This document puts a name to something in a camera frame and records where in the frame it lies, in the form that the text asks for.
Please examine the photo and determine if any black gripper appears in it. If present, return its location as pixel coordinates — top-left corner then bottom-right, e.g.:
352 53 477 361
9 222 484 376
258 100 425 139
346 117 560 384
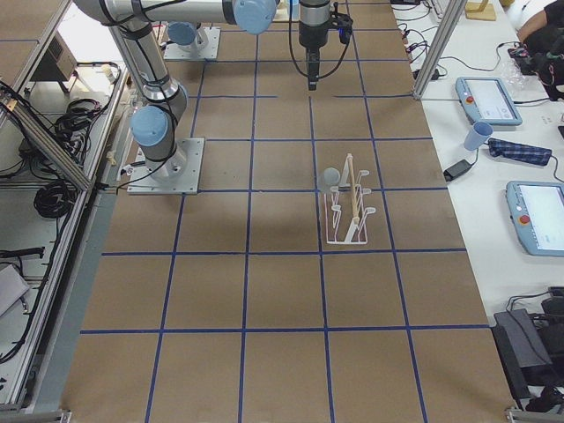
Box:
299 0 330 91

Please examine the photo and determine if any grey cup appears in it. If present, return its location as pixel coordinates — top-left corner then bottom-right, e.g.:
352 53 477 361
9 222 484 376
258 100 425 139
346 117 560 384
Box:
318 167 341 194

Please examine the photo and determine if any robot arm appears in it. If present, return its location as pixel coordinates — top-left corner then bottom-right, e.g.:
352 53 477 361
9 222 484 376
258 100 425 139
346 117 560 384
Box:
166 21 209 56
76 1 278 195

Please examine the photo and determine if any blue cup on desk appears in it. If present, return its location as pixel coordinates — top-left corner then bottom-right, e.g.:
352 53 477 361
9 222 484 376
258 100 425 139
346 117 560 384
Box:
464 122 494 151

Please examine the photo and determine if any beige serving tray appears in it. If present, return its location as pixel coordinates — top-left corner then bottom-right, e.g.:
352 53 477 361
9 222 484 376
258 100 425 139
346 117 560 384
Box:
273 0 300 22

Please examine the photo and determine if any far teach pendant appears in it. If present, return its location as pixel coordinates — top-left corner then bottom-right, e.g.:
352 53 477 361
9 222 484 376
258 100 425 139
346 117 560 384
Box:
455 77 523 126

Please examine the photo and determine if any teach pendant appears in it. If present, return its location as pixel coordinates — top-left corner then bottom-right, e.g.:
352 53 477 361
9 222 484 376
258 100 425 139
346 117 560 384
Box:
455 77 523 126
506 181 563 257

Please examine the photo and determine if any black power adapter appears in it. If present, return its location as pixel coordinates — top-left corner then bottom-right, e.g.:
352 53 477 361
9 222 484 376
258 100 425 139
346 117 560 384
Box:
442 160 474 182

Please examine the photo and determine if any blue plaid folded umbrella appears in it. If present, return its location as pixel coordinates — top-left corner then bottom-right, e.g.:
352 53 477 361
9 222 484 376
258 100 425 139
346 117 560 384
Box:
487 137 552 167

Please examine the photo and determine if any person at desk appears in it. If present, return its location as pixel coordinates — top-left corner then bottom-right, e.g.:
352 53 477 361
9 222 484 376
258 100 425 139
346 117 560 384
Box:
517 0 563 100

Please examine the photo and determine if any near teach pendant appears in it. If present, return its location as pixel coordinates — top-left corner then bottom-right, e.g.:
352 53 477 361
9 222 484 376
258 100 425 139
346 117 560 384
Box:
506 181 563 257

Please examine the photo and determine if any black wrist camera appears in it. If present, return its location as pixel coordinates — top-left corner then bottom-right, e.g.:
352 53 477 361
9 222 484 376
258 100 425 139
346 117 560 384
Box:
330 2 353 46

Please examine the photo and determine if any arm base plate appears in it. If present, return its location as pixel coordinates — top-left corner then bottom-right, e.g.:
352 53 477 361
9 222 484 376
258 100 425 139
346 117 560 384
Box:
164 26 220 62
126 137 205 195

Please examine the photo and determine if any aluminium frame post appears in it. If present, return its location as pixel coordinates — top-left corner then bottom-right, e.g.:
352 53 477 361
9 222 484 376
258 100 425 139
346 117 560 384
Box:
412 0 466 100

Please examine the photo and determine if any white wire cup rack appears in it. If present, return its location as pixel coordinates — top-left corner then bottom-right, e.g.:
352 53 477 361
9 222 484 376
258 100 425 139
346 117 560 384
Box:
321 153 376 245

